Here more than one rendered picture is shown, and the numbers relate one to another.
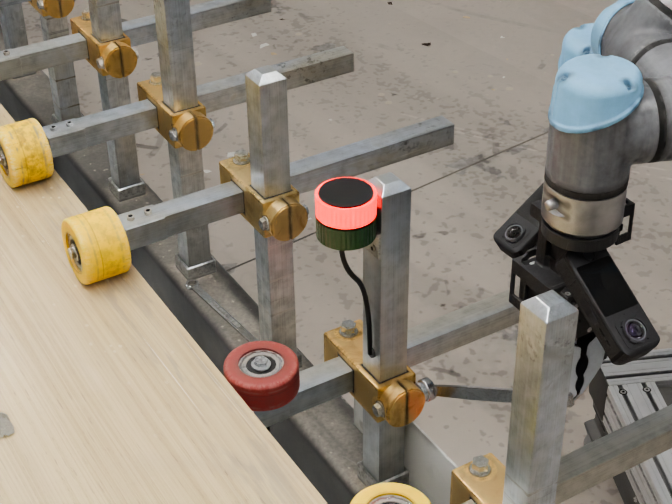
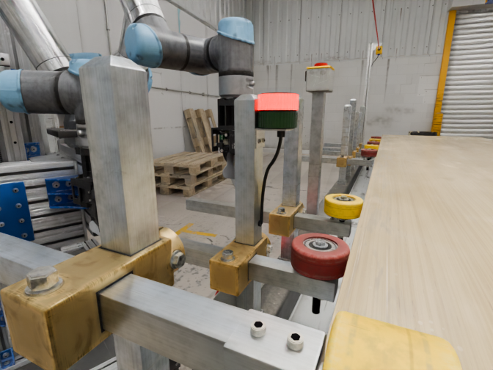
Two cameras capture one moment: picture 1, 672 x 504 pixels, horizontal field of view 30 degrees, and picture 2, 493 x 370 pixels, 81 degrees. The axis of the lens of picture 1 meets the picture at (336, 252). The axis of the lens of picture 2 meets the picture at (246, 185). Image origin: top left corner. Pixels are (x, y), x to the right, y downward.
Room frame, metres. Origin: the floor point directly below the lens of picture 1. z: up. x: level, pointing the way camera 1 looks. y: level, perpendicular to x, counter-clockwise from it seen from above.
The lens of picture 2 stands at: (1.31, 0.33, 1.08)
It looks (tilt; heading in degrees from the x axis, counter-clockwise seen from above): 14 degrees down; 236
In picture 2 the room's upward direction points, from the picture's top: straight up
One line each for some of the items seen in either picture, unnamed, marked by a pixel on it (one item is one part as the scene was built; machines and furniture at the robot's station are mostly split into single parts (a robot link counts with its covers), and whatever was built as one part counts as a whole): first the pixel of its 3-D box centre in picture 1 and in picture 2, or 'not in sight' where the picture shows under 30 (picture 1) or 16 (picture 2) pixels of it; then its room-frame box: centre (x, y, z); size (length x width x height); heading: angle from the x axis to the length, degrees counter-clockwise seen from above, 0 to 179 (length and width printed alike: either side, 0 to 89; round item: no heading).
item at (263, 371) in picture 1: (263, 400); (318, 277); (1.02, 0.08, 0.85); 0.08 x 0.08 x 0.11
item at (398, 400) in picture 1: (371, 375); (244, 258); (1.07, -0.04, 0.85); 0.14 x 0.06 x 0.05; 31
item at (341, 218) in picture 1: (346, 202); (278, 102); (1.03, -0.01, 1.10); 0.06 x 0.06 x 0.02
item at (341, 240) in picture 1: (346, 224); (277, 120); (1.03, -0.01, 1.08); 0.06 x 0.06 x 0.02
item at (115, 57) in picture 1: (103, 45); not in sight; (1.72, 0.34, 0.95); 0.14 x 0.06 x 0.05; 31
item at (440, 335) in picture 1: (409, 349); (207, 256); (1.12, -0.08, 0.84); 0.43 x 0.03 x 0.04; 121
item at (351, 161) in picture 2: not in sight; (329, 160); (0.05, -0.73, 0.83); 0.44 x 0.03 x 0.04; 121
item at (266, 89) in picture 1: (273, 246); (139, 323); (1.27, 0.08, 0.89); 0.04 x 0.04 x 0.48; 31
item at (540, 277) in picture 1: (569, 268); (235, 126); (0.97, -0.22, 1.06); 0.09 x 0.08 x 0.12; 30
